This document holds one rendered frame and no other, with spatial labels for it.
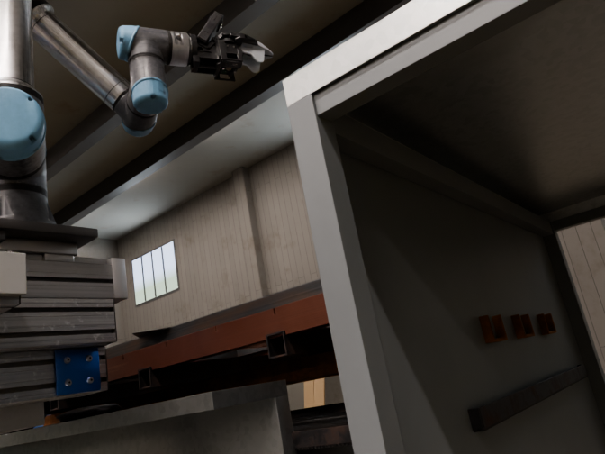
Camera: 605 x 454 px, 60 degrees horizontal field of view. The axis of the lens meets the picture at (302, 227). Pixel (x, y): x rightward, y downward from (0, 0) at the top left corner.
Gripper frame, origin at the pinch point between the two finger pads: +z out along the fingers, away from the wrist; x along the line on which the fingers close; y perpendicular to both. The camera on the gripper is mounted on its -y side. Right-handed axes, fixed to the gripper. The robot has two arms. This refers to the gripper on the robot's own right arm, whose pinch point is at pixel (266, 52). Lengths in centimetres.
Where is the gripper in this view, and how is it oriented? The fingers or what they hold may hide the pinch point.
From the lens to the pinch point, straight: 138.4
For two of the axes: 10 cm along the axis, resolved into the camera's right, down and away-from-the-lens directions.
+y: 2.3, 8.9, -4.0
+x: 3.7, -4.6, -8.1
